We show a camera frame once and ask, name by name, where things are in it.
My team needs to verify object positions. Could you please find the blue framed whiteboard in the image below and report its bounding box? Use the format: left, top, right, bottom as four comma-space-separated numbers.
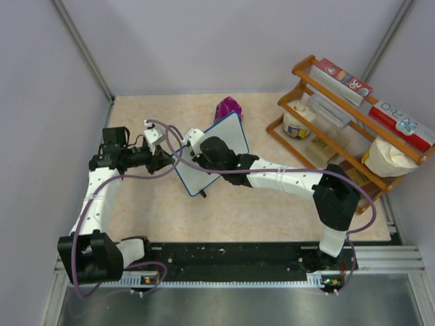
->
175, 112, 249, 196

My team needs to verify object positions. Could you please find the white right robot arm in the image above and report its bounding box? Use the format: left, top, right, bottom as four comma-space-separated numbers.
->
187, 136, 360, 269

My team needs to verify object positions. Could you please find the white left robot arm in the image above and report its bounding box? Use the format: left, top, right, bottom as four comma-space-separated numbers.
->
57, 123, 175, 285

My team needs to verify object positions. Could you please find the magenta snack bag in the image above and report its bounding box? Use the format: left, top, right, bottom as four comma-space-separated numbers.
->
213, 96, 243, 124

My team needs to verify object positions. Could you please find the white printed cup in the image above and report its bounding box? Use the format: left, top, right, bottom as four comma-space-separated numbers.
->
283, 105, 316, 139

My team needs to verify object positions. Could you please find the wooden shelf rack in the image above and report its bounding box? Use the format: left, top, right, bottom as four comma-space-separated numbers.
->
266, 55, 434, 200

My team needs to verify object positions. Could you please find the red foil box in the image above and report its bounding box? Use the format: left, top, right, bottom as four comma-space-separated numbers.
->
310, 58, 373, 106

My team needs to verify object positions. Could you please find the beige paper bag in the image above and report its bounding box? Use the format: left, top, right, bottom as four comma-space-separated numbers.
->
362, 137, 417, 177

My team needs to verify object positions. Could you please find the red white wrap box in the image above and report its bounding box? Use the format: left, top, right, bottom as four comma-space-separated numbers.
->
368, 101, 434, 153

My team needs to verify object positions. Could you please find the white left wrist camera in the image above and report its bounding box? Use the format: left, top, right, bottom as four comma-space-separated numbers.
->
143, 120, 165, 154

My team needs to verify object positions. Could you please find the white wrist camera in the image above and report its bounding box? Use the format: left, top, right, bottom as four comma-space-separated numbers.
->
182, 128, 205, 155
143, 120, 165, 154

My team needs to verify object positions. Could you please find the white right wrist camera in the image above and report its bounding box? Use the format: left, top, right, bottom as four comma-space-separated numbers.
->
182, 128, 205, 155

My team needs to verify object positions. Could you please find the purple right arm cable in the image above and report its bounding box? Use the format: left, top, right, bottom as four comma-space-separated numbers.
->
164, 124, 378, 295

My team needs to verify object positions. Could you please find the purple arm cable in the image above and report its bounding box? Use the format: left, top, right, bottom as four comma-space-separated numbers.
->
164, 124, 378, 295
71, 118, 184, 320

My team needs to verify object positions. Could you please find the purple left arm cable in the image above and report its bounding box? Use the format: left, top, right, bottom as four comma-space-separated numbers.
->
71, 118, 184, 320

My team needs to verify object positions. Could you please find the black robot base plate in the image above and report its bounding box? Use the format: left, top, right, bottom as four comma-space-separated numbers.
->
132, 242, 358, 282

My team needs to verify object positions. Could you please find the grey cable duct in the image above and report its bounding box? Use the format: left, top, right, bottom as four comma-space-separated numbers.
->
67, 273, 343, 289

